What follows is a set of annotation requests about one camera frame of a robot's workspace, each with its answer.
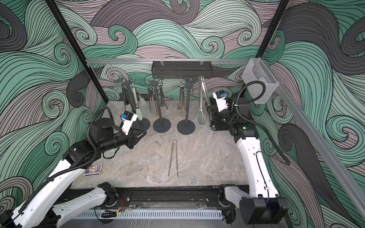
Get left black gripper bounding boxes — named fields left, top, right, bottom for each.
left=98, top=127, right=146, bottom=154

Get dark utensil rack stand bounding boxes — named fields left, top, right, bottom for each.
left=177, top=82, right=195, bottom=135
left=122, top=80, right=150, bottom=131
left=150, top=81, right=171, bottom=133

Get green metal tongs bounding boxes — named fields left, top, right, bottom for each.
left=132, top=84, right=146, bottom=121

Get clear metal tongs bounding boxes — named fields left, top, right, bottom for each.
left=159, top=83, right=168, bottom=109

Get black metal tongs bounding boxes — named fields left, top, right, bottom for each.
left=123, top=85, right=136, bottom=114

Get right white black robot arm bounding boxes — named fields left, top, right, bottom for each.
left=207, top=105, right=289, bottom=225

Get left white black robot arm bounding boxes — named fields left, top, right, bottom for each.
left=1, top=115, right=147, bottom=228

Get small card box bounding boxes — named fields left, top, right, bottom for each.
left=84, top=163, right=103, bottom=177

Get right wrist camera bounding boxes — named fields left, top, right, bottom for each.
left=213, top=90, right=229, bottom=112

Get clear plastic wall bin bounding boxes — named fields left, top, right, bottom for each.
left=241, top=58, right=279, bottom=104

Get black perforated wall shelf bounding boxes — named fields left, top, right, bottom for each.
left=151, top=60, right=213, bottom=81

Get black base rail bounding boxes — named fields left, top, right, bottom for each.
left=54, top=186, right=252, bottom=209

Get white slotted cable duct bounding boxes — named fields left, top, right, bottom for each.
left=75, top=209, right=223, bottom=220

